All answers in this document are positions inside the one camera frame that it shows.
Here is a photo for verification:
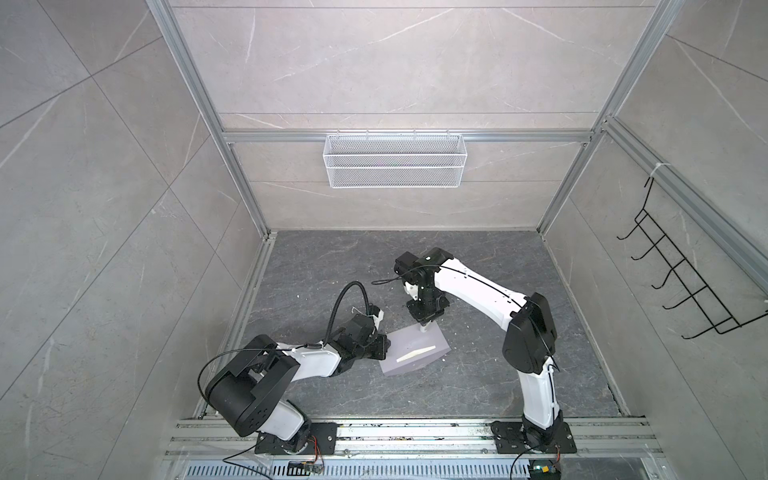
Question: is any beige letter paper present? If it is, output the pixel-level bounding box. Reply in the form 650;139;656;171
396;345;436;363

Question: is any white vented cable duct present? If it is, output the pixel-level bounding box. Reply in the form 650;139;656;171
181;459;531;479

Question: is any black wire hook rack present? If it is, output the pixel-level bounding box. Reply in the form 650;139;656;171
616;177;767;341

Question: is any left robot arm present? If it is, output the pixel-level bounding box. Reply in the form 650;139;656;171
200;306;391;453

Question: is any aluminium rail frame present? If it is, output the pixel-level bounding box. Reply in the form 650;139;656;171
164;418;661;460

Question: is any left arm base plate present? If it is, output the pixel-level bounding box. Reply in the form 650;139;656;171
255;422;339;456

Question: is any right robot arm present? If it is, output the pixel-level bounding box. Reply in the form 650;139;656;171
394;247;563;451

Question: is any grey purple envelope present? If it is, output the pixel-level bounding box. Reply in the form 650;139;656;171
379;322;451;376

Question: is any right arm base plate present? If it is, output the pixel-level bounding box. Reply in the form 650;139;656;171
490;421;577;454

